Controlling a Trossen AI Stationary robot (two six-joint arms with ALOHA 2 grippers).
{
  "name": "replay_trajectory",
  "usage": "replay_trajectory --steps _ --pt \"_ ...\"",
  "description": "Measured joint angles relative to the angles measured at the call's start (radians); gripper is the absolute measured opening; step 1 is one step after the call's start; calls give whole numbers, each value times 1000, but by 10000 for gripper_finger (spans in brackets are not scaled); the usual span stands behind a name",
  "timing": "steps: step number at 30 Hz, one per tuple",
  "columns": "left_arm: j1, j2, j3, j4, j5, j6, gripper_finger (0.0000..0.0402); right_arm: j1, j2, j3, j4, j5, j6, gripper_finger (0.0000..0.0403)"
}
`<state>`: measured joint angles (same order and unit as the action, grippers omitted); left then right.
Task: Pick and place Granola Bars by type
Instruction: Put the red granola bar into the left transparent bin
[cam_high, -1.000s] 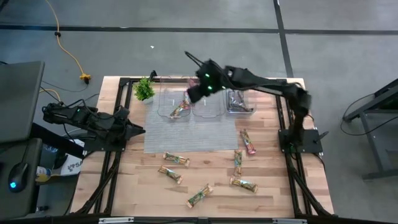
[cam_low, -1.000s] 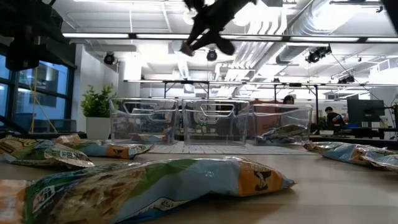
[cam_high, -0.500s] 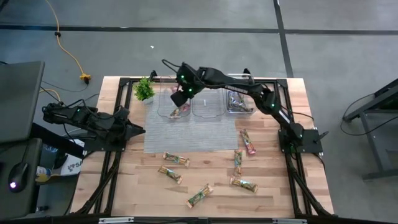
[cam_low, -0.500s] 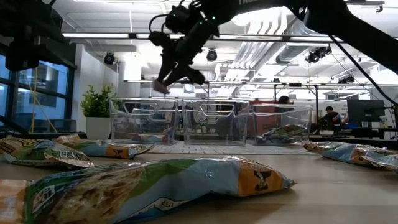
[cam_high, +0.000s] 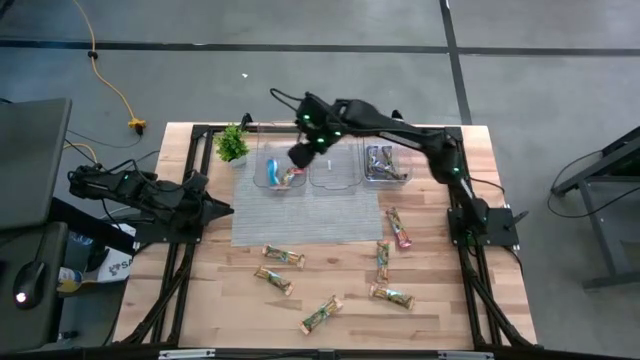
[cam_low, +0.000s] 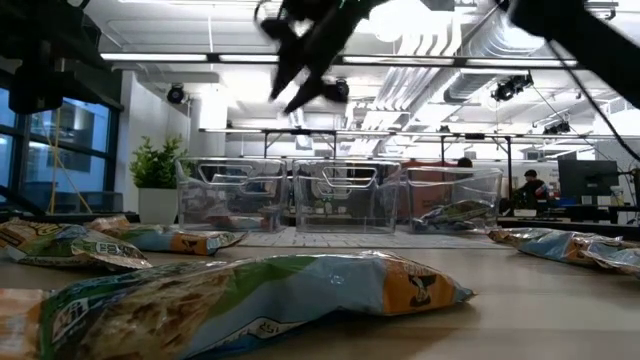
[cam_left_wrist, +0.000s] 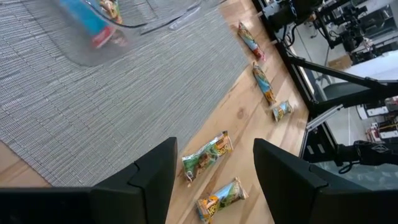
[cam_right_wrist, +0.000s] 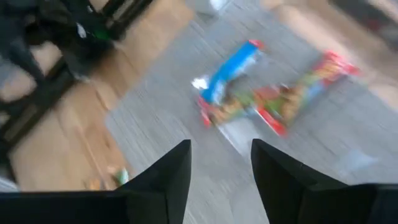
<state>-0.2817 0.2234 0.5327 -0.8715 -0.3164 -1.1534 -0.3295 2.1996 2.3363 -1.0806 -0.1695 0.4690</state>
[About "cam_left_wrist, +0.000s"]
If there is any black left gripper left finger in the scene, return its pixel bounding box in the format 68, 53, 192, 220
0, 136, 178, 224

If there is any clear plastic bin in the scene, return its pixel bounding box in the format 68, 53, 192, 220
27, 0, 226, 68

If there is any black frame post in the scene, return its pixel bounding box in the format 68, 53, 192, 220
309, 82, 398, 119

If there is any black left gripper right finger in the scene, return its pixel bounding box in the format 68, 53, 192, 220
252, 138, 398, 224

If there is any black slotted frame leg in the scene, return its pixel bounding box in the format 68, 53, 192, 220
299, 123, 340, 165

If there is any black background robot rig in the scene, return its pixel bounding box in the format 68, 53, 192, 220
313, 0, 398, 65

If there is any grey woven placemat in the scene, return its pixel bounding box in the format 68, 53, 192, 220
0, 0, 249, 188

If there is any black frame rail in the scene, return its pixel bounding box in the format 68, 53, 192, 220
251, 0, 317, 125

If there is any silver aluminium bracket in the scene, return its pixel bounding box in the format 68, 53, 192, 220
305, 103, 344, 132

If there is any black camera on mount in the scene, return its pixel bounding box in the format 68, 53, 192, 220
335, 139, 398, 175

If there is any red Chewy granola bar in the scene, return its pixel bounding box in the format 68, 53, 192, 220
237, 21, 267, 62

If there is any brown cardboard box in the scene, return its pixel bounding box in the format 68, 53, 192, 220
327, 53, 354, 71

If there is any black diagonal frame brace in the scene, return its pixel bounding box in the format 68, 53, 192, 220
287, 55, 398, 94

